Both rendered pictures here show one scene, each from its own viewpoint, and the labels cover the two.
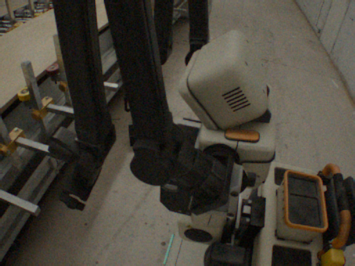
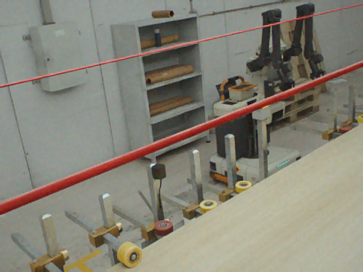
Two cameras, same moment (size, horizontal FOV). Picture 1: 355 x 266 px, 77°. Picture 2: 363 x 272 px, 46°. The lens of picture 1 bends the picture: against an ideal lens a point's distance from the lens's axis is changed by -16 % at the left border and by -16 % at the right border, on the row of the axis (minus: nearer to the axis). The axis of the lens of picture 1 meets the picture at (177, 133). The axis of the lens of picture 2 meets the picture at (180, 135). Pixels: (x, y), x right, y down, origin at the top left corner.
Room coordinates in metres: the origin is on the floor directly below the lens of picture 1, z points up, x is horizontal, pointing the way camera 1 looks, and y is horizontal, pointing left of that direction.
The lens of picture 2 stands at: (3.84, 1.56, 1.88)
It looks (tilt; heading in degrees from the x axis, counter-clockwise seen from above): 19 degrees down; 220
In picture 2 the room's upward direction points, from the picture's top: 6 degrees counter-clockwise
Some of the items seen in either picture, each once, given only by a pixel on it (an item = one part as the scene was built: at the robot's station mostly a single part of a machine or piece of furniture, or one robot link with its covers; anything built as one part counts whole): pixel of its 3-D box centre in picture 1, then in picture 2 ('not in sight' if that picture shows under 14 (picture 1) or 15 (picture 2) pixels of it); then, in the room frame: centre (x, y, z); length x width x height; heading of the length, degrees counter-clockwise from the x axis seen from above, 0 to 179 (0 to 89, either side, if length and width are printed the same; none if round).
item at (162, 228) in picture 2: not in sight; (164, 234); (2.67, 0.43, 0.85); 0.08 x 0.08 x 0.11
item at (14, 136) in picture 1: (11, 142); not in sight; (0.67, 0.72, 0.83); 0.14 x 0.06 x 0.05; 169
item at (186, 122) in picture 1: (191, 160); (276, 83); (0.54, -0.05, 0.99); 0.28 x 0.16 x 0.22; 169
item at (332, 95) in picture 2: (64, 74); (332, 123); (1.14, 0.64, 0.90); 0.04 x 0.04 x 0.48; 79
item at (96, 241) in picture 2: not in sight; (105, 233); (2.88, 0.31, 0.95); 0.14 x 0.06 x 0.05; 169
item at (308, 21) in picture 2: (82, 61); (308, 31); (0.36, 0.16, 1.40); 0.11 x 0.06 x 0.43; 169
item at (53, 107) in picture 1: (57, 110); (337, 122); (0.92, 0.59, 0.83); 0.43 x 0.03 x 0.04; 79
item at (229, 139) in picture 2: not in sight; (232, 177); (2.12, 0.45, 0.90); 0.04 x 0.04 x 0.48; 79
